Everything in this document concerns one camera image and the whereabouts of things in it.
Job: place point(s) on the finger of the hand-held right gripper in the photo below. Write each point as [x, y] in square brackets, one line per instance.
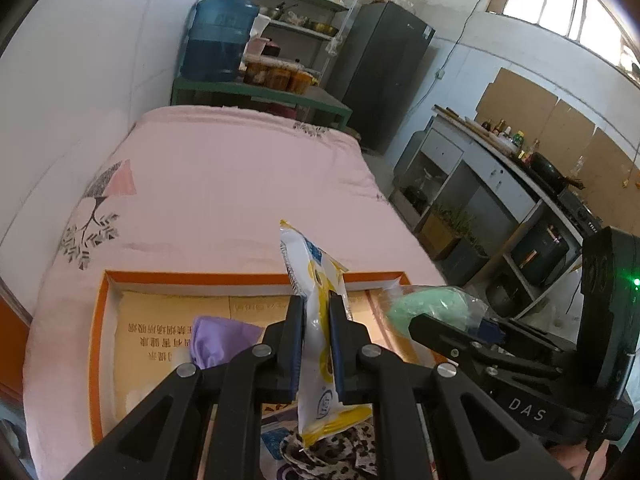
[490, 331]
[435, 330]

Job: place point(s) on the blue water jug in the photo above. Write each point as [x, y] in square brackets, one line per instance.
[215, 45]

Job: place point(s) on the green table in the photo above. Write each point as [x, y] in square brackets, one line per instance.
[320, 97]

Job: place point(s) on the plush doll with purple dress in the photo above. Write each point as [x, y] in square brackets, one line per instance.
[220, 340]

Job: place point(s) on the mint green sponge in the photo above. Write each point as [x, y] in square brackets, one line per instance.
[425, 302]

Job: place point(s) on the dark refrigerator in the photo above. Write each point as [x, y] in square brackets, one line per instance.
[380, 70]

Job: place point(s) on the dark kettle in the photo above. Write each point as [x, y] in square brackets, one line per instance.
[419, 192]

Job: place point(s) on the row of amber jars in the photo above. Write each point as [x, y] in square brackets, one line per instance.
[280, 77]

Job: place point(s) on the black wok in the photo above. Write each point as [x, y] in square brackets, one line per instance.
[547, 167]

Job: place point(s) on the metal pot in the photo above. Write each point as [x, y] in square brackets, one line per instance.
[502, 300]

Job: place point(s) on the pink blanket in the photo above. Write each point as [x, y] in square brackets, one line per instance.
[225, 185]

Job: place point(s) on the yellow and white pack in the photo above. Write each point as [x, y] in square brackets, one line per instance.
[315, 280]

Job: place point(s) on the row of condiment bottles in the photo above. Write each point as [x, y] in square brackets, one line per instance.
[510, 140]

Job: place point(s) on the grey kitchen counter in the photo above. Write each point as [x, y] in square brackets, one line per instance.
[500, 180]

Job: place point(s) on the cardboard wall panels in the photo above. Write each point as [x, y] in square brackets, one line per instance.
[525, 105]

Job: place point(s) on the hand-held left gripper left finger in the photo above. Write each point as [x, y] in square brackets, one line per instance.
[297, 340]

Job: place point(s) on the leopard print cloth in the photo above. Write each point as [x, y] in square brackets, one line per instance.
[345, 452]

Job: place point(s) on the grey planter box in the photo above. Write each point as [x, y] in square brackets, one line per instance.
[462, 262]

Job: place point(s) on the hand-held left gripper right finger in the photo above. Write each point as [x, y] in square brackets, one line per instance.
[336, 345]

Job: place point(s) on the wooden planter box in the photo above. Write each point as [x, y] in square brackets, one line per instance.
[440, 235]

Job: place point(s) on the green pot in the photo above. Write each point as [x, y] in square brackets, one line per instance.
[540, 255]

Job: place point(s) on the orange rimmed cardboard box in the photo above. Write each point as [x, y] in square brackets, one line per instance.
[165, 310]

